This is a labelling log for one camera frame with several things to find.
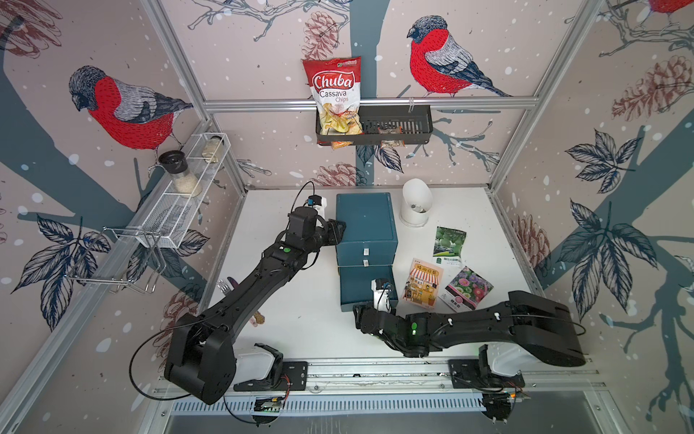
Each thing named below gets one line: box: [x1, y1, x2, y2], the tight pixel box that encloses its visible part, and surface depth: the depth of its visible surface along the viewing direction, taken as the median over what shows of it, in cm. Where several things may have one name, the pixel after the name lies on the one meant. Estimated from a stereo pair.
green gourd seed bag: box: [432, 225, 468, 267], surface depth 103 cm
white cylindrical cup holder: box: [399, 178, 433, 228], surface depth 103 cm
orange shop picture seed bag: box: [401, 257, 444, 310], surface depth 93 cm
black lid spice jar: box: [158, 150, 203, 199], surface depth 72 cm
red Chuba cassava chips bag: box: [301, 56, 364, 150], surface depth 85 cm
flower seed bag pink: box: [437, 265, 495, 313], surface depth 92 cm
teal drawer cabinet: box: [336, 192, 399, 312], surface depth 85 cm
